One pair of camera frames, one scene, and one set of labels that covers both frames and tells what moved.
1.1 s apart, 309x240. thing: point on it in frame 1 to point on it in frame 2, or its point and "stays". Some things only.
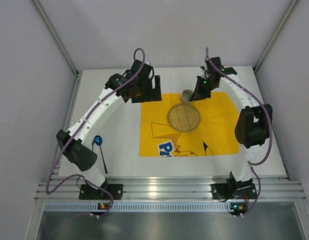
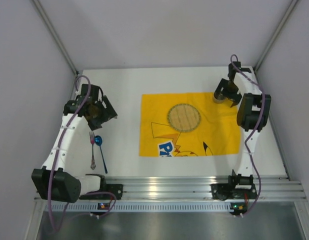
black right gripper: (199, 89) to (227, 91)
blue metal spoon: (98, 140) stays
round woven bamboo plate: (183, 117) stays
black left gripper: (146, 94) to (104, 115)
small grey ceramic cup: (186, 95) to (218, 99)
